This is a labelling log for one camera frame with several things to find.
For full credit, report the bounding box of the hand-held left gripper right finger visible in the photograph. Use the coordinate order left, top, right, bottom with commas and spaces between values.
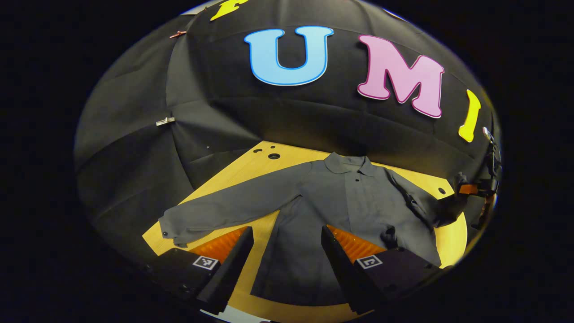
321, 225, 442, 314

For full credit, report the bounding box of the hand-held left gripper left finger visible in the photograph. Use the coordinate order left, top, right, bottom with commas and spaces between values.
146, 226, 254, 315

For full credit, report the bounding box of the grey long-sleeved shirt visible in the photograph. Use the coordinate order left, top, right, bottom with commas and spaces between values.
158, 152, 469, 308

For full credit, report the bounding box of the black backdrop cloth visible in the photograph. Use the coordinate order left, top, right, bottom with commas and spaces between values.
74, 0, 502, 270

